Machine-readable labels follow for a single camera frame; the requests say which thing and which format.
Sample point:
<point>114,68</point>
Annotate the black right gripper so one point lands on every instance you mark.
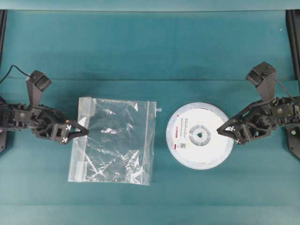
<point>254,121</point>

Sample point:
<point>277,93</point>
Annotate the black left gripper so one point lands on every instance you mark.
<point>46,122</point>

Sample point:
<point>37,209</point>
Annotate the white tape reel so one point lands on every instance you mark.
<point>192,136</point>

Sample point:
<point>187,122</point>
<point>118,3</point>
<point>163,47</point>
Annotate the clear zip bag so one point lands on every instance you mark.
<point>119,147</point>

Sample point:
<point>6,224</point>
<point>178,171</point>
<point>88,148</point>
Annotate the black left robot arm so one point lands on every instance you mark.
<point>12,116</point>

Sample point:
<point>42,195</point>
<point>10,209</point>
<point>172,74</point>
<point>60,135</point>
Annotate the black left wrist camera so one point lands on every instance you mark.
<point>36,84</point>

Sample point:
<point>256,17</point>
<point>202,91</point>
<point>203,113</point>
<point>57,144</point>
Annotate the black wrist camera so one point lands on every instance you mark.
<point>263,78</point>
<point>36,84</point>

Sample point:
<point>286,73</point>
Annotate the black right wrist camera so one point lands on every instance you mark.
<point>263,78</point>

